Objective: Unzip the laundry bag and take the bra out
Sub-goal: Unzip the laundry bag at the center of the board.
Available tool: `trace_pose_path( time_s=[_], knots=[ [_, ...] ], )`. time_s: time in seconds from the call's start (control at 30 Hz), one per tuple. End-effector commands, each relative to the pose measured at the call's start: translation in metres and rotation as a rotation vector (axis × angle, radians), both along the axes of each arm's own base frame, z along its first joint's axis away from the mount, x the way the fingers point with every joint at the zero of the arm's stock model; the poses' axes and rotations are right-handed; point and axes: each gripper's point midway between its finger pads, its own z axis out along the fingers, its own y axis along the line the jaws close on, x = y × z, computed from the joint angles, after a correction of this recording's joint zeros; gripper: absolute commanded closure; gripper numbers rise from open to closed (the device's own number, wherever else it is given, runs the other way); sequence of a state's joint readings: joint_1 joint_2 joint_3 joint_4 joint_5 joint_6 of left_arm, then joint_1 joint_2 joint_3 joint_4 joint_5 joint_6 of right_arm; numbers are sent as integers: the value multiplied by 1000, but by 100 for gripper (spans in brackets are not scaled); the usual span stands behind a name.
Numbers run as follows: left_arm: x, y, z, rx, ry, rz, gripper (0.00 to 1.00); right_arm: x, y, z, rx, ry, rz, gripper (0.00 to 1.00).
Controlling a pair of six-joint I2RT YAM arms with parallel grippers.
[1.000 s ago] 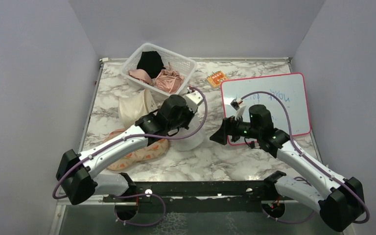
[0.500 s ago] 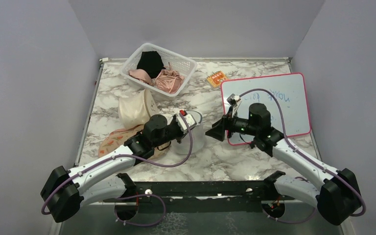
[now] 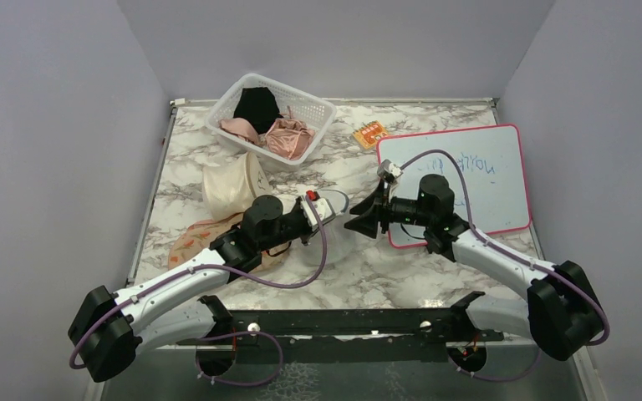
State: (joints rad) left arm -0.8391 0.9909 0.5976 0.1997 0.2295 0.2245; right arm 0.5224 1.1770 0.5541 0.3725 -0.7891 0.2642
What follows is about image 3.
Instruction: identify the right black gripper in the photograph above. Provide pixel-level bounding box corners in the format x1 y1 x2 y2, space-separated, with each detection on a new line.
345 179 434 238

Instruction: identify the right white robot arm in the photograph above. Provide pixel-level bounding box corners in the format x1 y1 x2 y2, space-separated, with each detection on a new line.
344 174 609 361

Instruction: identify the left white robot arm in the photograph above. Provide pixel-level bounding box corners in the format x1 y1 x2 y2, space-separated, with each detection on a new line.
68 191 335 382

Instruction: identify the cream cylindrical laundry bag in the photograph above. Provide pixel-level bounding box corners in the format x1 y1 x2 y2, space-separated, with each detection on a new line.
202 152 272 221

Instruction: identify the pink satin bra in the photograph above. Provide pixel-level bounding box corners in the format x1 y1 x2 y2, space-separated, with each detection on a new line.
264 118 316 160

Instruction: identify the floral orange laundry bag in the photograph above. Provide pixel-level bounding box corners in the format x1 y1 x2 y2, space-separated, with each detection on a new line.
167 213 291 272

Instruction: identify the beige bra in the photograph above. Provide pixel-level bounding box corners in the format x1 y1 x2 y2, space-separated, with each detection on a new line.
219 118 261 145

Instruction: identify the orange card pack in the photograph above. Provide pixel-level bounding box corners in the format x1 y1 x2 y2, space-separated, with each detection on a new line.
353 120 390 150

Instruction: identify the white plastic basket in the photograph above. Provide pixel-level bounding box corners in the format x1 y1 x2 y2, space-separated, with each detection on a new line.
204 73 337 171

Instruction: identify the black garment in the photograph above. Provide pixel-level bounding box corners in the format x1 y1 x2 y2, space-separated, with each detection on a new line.
233 87 282 135

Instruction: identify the pink framed whiteboard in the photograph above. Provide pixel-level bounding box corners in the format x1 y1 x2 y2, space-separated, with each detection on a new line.
377 124 532 249

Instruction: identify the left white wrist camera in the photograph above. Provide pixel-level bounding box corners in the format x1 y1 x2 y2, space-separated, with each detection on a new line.
300 190 336 232

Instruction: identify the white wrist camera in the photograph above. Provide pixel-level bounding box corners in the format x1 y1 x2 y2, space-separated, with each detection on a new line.
377 160 403 185
300 190 336 232

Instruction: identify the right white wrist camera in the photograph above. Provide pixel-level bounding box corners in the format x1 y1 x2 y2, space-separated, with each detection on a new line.
377 160 403 185

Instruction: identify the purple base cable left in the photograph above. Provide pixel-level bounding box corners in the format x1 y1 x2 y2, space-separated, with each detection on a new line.
194 331 283 388

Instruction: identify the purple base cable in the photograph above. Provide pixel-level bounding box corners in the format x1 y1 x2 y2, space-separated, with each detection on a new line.
446 343 543 384
194 331 283 388

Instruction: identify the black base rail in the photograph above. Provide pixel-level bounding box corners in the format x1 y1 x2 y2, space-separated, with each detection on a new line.
183 307 504 367

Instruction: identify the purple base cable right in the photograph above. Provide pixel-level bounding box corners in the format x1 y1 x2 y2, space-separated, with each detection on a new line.
446 343 543 384

